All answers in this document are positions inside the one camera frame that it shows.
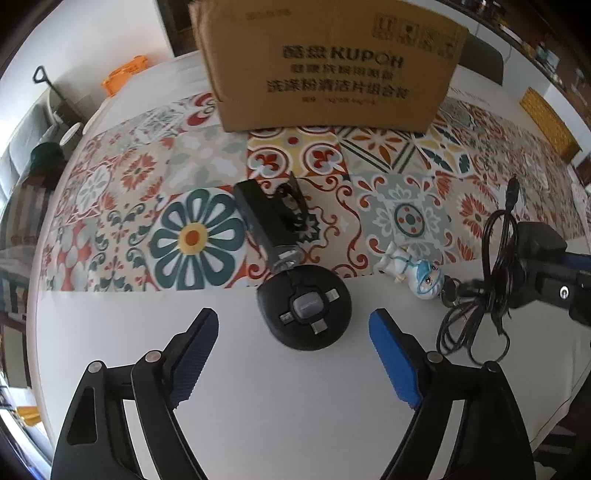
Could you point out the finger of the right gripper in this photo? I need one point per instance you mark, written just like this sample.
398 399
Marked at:
548 281
580 262

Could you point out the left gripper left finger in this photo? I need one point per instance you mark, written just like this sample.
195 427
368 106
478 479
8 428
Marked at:
95 443

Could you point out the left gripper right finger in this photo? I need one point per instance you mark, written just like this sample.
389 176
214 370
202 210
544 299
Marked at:
492 441

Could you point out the black power brick with cable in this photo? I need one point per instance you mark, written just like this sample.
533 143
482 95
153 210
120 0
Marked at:
505 241

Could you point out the white blue doll figurine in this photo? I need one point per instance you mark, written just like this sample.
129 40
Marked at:
424 278

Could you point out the black round multi-plug adapter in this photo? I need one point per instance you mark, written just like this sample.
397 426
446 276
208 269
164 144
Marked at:
307 308

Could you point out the black rectangular device with clip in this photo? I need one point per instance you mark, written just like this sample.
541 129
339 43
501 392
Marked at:
274 220

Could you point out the woven wicker basket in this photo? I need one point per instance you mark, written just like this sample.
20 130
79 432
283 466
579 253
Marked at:
550 124

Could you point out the dark grey chair right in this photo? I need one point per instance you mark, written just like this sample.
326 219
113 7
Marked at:
483 59

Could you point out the patterned tile table mat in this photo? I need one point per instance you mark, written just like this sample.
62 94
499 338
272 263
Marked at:
149 204

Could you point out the orange plastic container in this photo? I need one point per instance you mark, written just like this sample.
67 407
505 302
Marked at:
116 79

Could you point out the brown cardboard box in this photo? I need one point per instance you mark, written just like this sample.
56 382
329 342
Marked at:
379 64

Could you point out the wooden wall shelf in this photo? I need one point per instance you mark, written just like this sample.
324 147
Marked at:
545 45

